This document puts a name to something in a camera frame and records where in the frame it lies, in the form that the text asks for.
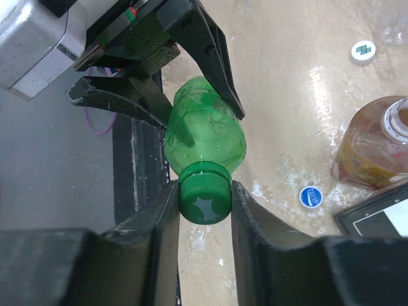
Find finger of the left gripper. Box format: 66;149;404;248
156;0;245;120
67;72;173;129

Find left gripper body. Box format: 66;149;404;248
38;0;182;79

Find blue white bottle cap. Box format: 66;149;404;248
299;186;323;208

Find small clear bottle front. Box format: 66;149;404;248
377;0;407;46

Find brown tea bottle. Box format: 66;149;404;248
331;96;407;189

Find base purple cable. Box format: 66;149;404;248
84;65;118;135

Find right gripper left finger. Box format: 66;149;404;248
1;181;180;305

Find white green logo cap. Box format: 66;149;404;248
349;40;376;66

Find green bottle cap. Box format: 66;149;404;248
178;161;232;225

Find black base frame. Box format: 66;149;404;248
113;68;170;226

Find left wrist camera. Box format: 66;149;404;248
1;1;87;100

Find black white chessboard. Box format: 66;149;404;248
334;184;407;238

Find green plastic bottle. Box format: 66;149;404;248
164;76;247;180

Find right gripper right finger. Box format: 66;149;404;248
231;182;407;305

